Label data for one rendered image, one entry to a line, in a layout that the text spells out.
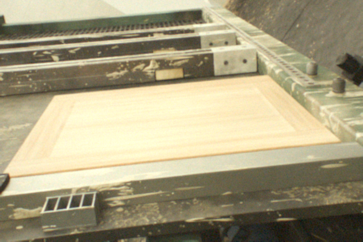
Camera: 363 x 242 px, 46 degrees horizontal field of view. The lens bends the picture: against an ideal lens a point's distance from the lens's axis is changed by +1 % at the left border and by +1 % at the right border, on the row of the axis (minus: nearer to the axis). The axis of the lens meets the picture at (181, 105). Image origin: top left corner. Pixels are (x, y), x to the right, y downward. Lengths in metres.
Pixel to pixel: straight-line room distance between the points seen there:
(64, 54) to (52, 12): 5.01
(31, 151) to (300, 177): 0.47
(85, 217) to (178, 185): 0.14
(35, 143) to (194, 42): 0.80
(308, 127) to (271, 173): 0.21
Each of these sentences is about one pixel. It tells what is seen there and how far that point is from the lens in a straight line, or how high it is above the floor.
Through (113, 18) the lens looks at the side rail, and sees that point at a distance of 2.43.
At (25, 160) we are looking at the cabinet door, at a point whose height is 1.33.
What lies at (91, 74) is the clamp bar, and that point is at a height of 1.30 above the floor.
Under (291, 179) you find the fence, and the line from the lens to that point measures 0.65.
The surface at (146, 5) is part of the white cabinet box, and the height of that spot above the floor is 1.06.
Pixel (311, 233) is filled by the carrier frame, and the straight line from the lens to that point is 0.85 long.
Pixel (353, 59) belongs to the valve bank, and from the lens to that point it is 1.12.
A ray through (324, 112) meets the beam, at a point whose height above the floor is 0.91.
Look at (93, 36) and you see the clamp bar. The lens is 1.69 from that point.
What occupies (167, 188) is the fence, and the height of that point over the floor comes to 1.14.
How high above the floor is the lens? 1.32
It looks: 14 degrees down
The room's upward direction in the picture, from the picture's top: 61 degrees counter-clockwise
